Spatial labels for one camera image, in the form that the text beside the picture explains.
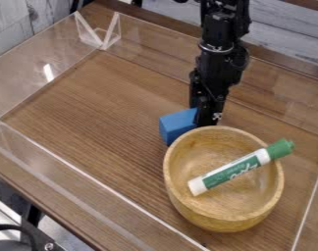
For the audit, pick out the light wooden bowl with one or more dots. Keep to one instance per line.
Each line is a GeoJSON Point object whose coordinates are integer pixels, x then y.
{"type": "Point", "coordinates": [222, 186]}

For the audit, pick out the black metal bracket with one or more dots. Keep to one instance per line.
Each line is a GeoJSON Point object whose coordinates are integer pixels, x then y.
{"type": "Point", "coordinates": [43, 241]}

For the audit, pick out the green and white marker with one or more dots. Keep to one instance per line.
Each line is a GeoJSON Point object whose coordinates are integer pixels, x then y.
{"type": "Point", "coordinates": [236, 168]}

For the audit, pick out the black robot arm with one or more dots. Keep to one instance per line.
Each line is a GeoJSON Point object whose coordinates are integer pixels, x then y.
{"type": "Point", "coordinates": [224, 22]}

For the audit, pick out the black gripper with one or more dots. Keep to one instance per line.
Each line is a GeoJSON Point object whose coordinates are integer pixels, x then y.
{"type": "Point", "coordinates": [217, 72]}

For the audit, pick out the clear acrylic tray wall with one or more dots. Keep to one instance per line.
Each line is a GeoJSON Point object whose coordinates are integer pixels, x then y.
{"type": "Point", "coordinates": [85, 88]}

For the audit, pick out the blue foam block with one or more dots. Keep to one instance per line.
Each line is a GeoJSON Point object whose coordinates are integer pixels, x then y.
{"type": "Point", "coordinates": [174, 124]}

